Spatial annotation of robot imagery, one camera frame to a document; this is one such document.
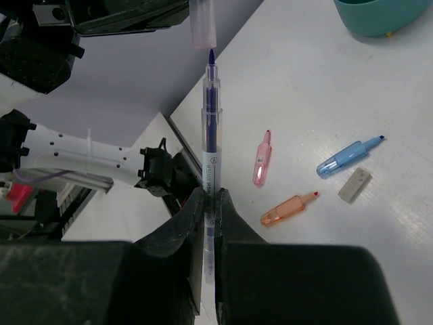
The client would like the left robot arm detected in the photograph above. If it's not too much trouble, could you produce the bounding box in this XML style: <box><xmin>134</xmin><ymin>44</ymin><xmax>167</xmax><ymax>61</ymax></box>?
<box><xmin>1</xmin><ymin>1</ymin><xmax>196</xmax><ymax>200</ymax></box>

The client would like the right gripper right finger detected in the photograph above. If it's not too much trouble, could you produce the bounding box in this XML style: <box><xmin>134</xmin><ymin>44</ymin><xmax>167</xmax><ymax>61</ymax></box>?
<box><xmin>214</xmin><ymin>189</ymin><xmax>399</xmax><ymax>324</ymax></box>

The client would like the pink stubby highlighter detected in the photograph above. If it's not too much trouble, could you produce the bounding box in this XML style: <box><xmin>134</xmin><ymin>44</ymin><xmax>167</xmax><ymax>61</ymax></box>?
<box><xmin>252</xmin><ymin>129</ymin><xmax>272</xmax><ymax>188</ymax></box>

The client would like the orange stubby highlighter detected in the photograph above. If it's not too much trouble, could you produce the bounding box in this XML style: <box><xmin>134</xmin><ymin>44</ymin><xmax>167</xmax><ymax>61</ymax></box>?
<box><xmin>260</xmin><ymin>192</ymin><xmax>319</xmax><ymax>227</ymax></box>

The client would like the blue stubby highlighter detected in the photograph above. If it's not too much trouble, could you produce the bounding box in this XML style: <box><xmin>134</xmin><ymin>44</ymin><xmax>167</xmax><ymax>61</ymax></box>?
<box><xmin>316</xmin><ymin>135</ymin><xmax>385</xmax><ymax>179</ymax></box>

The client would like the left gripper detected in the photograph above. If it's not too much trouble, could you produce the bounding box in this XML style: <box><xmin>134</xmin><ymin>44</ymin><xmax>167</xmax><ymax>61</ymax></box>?
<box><xmin>32</xmin><ymin>0</ymin><xmax>189</xmax><ymax>36</ymax></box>

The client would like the teal round organizer container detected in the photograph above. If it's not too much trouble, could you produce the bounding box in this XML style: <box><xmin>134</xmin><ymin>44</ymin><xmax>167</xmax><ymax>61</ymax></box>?
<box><xmin>334</xmin><ymin>0</ymin><xmax>432</xmax><ymax>37</ymax></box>

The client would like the grey eraser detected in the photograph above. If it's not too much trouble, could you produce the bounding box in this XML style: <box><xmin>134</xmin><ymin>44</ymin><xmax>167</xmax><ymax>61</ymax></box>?
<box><xmin>338</xmin><ymin>167</ymin><xmax>371</xmax><ymax>204</ymax></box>

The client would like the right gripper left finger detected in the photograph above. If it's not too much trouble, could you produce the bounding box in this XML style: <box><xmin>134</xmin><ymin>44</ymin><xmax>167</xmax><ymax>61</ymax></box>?
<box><xmin>1</xmin><ymin>189</ymin><xmax>205</xmax><ymax>324</ymax></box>

